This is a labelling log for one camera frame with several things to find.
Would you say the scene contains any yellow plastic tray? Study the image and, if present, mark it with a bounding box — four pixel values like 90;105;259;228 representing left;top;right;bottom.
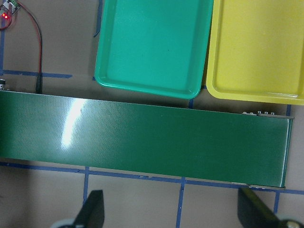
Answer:
206;0;304;105

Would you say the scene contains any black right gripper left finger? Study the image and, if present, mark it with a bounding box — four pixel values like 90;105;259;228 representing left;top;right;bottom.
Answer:
74;190;105;228

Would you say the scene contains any small speed controller board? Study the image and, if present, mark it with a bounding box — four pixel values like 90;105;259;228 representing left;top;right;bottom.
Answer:
0;0;21;19

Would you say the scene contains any green plastic tray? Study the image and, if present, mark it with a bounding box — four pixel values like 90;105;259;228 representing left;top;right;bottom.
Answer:
94;0;214;100

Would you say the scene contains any green conveyor belt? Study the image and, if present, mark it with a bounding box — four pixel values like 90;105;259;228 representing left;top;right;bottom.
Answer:
0;91;293;187

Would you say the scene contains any red black power cable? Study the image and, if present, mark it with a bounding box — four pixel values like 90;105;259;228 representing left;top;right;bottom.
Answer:
0;1;44;94

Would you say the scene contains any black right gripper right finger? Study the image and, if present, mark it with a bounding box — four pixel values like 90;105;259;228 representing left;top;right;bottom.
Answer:
237;188;286;228

